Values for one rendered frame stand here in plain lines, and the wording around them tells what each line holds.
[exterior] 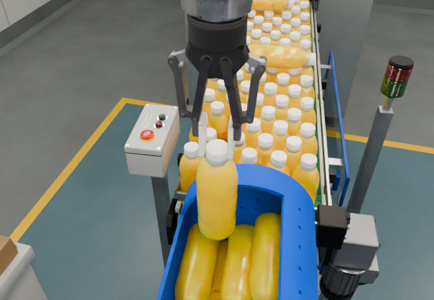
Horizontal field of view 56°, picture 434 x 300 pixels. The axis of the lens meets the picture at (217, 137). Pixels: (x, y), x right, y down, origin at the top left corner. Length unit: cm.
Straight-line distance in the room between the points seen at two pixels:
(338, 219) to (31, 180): 207
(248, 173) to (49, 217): 183
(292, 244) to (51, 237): 182
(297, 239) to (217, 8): 44
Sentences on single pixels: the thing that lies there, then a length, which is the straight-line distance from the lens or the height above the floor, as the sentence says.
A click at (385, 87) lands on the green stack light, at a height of 118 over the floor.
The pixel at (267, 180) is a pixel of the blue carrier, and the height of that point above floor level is 123.
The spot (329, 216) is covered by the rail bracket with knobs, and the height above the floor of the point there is 100.
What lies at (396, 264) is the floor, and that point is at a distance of 231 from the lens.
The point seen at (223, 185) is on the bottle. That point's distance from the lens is 66.
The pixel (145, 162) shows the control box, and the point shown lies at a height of 105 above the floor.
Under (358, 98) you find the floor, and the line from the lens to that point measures 338.
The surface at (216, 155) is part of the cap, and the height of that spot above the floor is 136.
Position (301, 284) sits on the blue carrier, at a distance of 71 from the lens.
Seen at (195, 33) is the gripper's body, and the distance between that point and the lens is 51.
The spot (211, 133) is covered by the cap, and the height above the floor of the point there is 111.
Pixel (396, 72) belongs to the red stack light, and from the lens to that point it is 118.
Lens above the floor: 179
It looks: 40 degrees down
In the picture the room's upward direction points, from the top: straight up
